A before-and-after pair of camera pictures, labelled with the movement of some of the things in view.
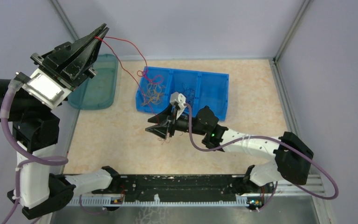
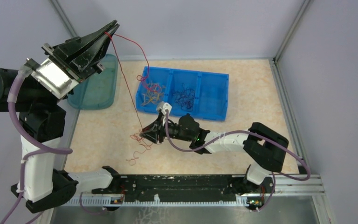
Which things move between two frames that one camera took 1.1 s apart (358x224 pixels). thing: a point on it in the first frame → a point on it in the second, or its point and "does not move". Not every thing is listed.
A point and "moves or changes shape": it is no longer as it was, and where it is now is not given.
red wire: x=157 y=80 moves or changes shape
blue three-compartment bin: x=199 y=89 does not move
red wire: x=166 y=140 moves or changes shape
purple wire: x=189 y=93 does not move
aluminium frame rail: x=286 y=186 does not move
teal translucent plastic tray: x=99 y=92 does not move
